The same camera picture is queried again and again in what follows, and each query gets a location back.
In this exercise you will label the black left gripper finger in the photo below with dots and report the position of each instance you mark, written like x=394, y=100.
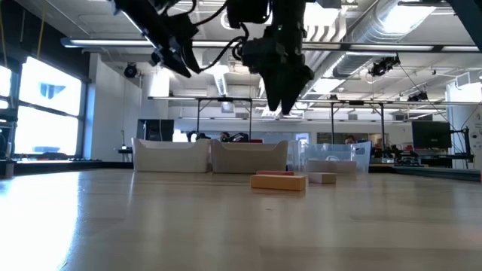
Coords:
x=193, y=56
x=180, y=62

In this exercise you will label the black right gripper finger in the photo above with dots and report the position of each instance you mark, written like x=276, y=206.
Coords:
x=291, y=94
x=274, y=92

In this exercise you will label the red rectangular block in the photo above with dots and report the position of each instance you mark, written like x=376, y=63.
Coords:
x=275, y=173

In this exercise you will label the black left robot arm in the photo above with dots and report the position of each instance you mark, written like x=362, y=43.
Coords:
x=139, y=15

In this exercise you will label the black background robot arm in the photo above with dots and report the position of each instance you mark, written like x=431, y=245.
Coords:
x=239, y=137
x=197, y=136

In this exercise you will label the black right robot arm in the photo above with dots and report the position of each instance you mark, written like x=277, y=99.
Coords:
x=286, y=15

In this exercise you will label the long ceiling light bar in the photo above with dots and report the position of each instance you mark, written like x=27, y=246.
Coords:
x=113, y=42

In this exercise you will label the grey plastic bin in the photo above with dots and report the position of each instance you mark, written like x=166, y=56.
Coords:
x=248, y=158

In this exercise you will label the orange rectangular block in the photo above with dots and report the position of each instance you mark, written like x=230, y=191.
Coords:
x=278, y=182

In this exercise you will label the small natural wood cube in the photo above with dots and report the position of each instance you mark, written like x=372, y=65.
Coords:
x=322, y=178

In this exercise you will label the clear plastic bin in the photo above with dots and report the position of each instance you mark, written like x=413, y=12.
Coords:
x=359, y=154

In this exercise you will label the white plastic bin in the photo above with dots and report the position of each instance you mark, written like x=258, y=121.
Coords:
x=171, y=156

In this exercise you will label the black computer monitor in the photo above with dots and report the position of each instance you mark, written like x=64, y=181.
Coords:
x=431, y=134

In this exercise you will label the large bright window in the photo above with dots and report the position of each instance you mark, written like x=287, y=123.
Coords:
x=49, y=131

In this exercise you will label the black ceiling camera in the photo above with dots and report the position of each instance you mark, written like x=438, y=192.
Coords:
x=418, y=97
x=130, y=70
x=384, y=66

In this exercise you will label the black background rig frame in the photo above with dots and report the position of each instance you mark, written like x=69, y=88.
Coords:
x=382, y=124
x=198, y=116

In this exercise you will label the silver ventilation duct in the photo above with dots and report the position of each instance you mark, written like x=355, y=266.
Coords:
x=376, y=30

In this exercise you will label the black aluminium table frame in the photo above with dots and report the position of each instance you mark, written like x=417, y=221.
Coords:
x=75, y=165

